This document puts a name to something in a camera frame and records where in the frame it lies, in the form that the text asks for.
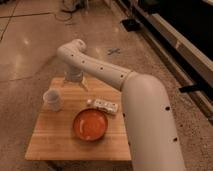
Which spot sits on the white ceramic cup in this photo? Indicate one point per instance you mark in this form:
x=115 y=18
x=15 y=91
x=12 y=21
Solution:
x=52 y=98

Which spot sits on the orange ceramic bowl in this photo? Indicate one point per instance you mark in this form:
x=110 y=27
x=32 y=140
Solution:
x=90 y=125

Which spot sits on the wooden table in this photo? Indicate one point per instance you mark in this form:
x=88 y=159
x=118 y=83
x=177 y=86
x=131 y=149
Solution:
x=53 y=137

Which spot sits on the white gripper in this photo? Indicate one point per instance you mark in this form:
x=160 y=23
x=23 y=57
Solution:
x=73 y=74

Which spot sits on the black bracket on rail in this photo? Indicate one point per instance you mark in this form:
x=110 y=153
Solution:
x=191 y=88

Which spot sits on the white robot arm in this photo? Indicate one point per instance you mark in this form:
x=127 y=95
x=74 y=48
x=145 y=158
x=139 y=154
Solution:
x=150 y=125

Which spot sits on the black floor plate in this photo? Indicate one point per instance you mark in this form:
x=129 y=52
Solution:
x=130 y=24

